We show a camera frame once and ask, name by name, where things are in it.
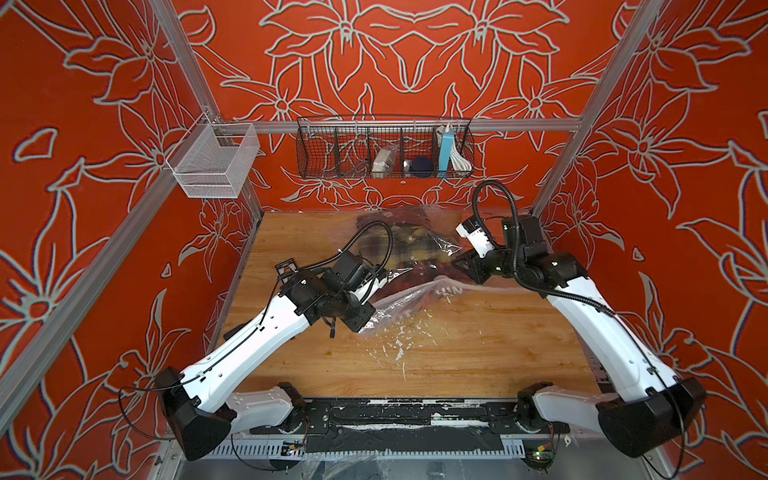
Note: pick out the white wire wall basket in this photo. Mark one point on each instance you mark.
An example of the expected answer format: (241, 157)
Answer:
(214, 163)

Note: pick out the red black plaid shirt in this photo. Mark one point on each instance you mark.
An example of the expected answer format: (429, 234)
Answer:
(415, 286)

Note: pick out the black handled screwdriver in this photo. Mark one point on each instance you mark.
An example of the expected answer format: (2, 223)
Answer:
(229, 334)

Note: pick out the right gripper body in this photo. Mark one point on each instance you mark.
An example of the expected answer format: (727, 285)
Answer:
(495, 263)

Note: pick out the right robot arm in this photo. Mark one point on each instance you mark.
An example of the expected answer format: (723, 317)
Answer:
(651, 403)

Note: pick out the black wire wall basket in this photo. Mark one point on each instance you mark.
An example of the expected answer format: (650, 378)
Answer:
(361, 147)

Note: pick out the small picture card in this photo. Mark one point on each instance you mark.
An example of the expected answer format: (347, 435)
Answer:
(286, 268)

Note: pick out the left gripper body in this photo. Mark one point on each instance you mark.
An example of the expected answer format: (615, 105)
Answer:
(354, 312)

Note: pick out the clear plastic vacuum bag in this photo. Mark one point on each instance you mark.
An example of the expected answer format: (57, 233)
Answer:
(445, 222)

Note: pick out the light blue box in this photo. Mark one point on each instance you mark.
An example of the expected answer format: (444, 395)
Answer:
(446, 143)

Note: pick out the yellow green plaid shirt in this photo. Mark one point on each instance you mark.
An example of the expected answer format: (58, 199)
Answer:
(407, 244)

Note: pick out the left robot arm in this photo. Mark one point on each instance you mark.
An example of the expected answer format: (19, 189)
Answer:
(200, 403)

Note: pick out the dark blue round object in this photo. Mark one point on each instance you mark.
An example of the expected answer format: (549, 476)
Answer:
(421, 167)

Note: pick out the grey packet in basket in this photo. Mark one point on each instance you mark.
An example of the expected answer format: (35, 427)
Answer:
(385, 161)

